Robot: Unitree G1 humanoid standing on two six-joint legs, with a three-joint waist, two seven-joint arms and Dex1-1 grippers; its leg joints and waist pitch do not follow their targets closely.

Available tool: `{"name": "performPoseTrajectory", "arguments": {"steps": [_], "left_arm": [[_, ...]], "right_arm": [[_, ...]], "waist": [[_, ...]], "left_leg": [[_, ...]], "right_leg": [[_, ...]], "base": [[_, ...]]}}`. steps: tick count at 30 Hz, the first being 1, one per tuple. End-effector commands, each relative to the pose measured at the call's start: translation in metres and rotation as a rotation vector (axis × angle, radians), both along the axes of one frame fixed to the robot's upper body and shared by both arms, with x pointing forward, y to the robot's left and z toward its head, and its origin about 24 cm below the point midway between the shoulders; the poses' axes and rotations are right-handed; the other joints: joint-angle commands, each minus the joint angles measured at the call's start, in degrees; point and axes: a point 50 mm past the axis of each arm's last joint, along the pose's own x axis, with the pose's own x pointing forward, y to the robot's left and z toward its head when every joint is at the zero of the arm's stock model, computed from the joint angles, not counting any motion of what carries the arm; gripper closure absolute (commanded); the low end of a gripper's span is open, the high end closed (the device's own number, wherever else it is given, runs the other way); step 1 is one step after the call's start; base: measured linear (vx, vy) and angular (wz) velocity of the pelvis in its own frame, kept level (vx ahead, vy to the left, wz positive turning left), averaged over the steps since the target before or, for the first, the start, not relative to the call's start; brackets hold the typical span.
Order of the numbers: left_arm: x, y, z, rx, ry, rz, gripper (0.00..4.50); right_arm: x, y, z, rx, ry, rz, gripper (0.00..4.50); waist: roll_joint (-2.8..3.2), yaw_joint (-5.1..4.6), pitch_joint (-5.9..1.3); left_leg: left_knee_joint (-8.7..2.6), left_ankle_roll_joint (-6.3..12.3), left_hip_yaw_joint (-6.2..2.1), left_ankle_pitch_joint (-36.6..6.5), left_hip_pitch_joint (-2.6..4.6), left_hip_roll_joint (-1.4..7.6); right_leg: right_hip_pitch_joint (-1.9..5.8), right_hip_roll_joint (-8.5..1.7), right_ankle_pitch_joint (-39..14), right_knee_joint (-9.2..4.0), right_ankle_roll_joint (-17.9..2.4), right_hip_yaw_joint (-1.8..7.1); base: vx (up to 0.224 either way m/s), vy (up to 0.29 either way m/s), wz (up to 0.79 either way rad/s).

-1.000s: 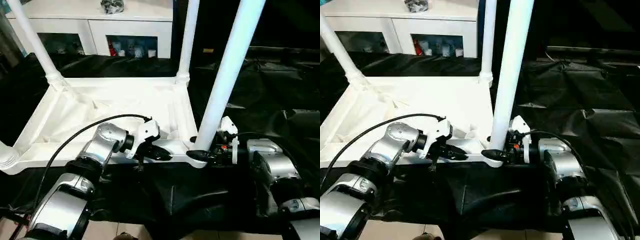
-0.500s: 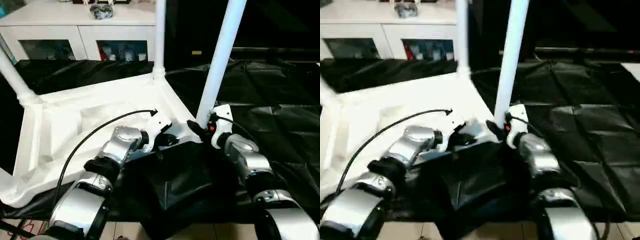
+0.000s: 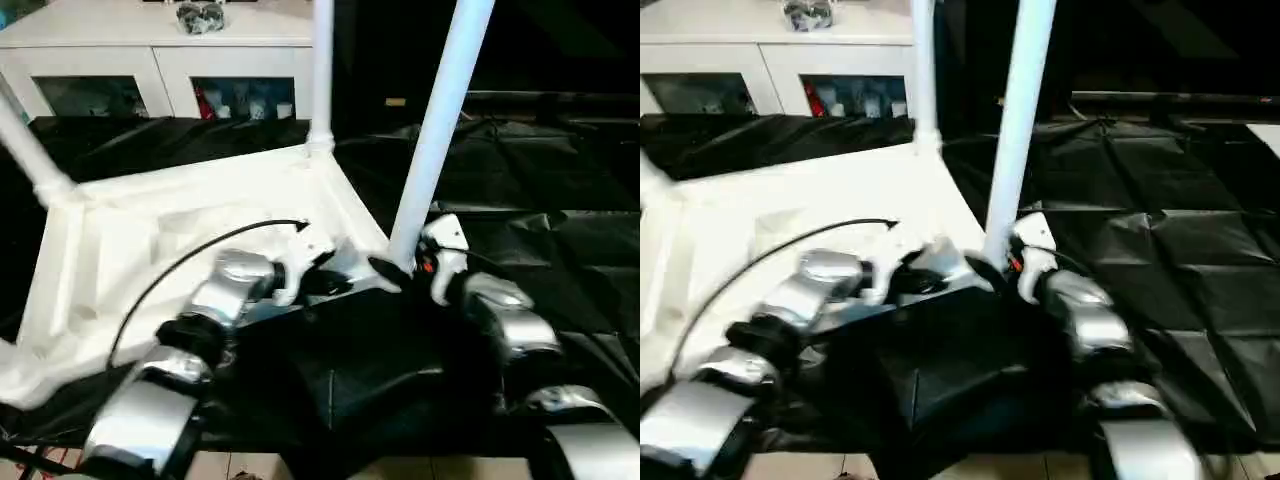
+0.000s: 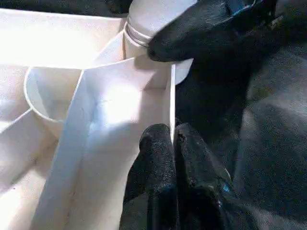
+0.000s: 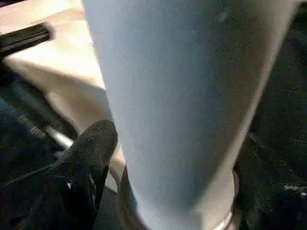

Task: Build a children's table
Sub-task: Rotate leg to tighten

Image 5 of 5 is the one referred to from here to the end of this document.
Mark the white plastic table top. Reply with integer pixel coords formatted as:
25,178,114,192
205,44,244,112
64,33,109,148
0,0,128,199

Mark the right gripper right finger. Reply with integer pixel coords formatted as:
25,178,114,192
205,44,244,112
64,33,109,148
236,167,307,230

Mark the black work mat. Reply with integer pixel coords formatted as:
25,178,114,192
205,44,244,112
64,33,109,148
0,0,307,230

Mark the white plastic table leg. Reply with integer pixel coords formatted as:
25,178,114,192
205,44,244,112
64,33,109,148
81,0,300,230

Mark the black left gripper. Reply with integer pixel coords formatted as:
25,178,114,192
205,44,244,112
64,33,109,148
0,23,75,168

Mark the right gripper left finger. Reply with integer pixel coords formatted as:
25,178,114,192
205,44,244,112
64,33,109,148
14,119,118,230

